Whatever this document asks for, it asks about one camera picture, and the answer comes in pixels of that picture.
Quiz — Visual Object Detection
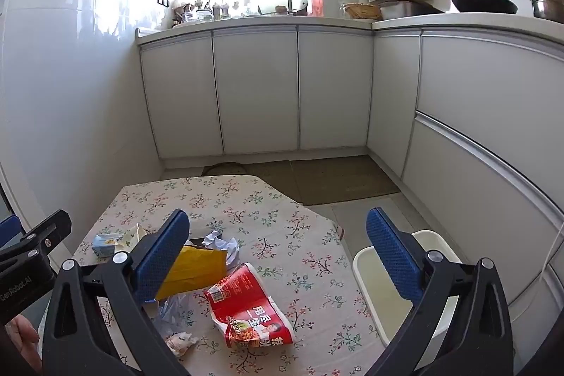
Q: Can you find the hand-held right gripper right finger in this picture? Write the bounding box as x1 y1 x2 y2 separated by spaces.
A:
366 207 515 376

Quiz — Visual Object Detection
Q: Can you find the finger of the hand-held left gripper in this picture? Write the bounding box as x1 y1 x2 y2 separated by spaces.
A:
0 215 20 249
0 209 72 271

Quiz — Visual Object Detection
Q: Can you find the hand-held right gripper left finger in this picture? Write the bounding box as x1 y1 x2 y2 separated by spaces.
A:
42 209 191 376

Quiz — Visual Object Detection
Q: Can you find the white plastic bin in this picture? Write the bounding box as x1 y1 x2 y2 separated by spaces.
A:
352 230 463 348

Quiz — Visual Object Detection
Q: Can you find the white paper bag green print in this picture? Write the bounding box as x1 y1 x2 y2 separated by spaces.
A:
117 223 151 253

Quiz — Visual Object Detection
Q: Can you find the yellow paper bag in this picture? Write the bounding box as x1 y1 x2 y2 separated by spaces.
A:
156 245 228 301

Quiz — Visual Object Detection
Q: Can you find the light blue carton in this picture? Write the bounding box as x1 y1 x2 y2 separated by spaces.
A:
92 233 126 260

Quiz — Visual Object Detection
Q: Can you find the printed plastic bag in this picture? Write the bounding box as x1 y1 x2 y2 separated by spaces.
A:
165 333 200 358

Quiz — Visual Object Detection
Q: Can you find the red instant noodle cup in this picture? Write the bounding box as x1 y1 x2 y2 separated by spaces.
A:
203 263 295 349

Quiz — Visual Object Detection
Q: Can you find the person's left hand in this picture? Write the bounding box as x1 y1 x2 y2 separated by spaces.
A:
0 314 42 372

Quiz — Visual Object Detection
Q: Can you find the large brown floor mat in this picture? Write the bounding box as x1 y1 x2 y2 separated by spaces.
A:
291 156 401 206

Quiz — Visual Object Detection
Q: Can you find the floral tablecloth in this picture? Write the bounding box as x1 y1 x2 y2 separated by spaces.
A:
37 174 388 376

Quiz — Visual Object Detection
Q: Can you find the round woven mat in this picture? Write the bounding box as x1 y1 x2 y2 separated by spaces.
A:
202 163 247 177

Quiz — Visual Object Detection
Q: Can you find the small brown floor mat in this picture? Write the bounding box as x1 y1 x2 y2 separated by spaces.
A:
244 160 305 205

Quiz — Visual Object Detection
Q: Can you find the white kitchen cabinet with drawers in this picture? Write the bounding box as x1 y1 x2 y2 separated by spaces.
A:
367 11 564 315

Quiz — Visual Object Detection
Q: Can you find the white kitchen cabinet with doors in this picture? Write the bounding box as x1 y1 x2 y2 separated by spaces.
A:
136 16 375 161

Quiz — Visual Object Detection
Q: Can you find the wicker basket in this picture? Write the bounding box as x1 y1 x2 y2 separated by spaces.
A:
344 3 382 21

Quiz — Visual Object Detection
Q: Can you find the steel tray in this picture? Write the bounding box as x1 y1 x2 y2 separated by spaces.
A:
379 0 446 21

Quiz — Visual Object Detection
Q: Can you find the row of small jars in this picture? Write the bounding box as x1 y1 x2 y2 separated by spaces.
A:
173 0 233 25

